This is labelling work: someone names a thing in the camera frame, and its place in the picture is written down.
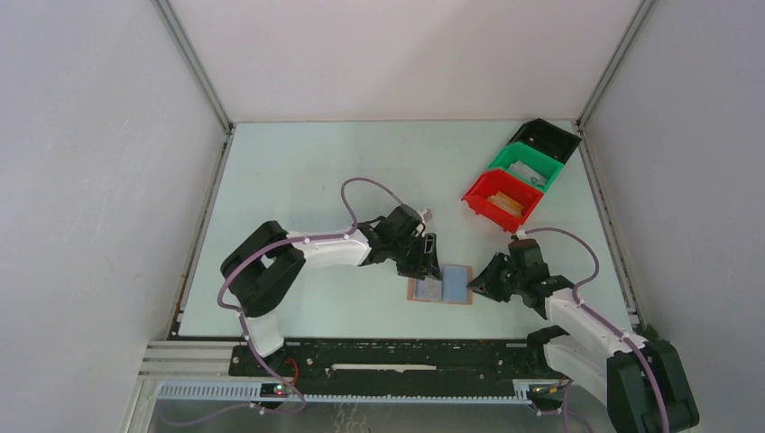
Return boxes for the silver white credit card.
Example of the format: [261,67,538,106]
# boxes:
[412,279,443,302]

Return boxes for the cards in green bin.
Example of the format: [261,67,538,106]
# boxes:
[509,161,548,189]

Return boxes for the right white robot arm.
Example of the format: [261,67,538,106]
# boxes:
[467,238,700,432]

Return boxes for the brown leather card holder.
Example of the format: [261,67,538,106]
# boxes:
[407,264,473,305]

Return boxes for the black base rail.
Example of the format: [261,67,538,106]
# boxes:
[228,338,567,404]

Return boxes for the cards in red bin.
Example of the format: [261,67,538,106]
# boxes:
[486,191,524,217]

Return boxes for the green plastic bin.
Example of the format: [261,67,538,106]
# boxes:
[487,142,564,193]

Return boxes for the red plastic bin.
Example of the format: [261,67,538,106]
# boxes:
[461,169,544,233]

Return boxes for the grey cable duct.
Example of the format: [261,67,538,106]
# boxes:
[155,382,533,405]

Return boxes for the black plastic bin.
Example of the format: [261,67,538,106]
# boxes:
[507,118,582,164]

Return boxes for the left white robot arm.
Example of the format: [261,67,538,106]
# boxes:
[218,204,442,376]

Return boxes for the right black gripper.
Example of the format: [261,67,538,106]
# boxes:
[466,252,525,303]

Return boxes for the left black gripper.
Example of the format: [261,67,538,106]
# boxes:
[389,232,442,281]

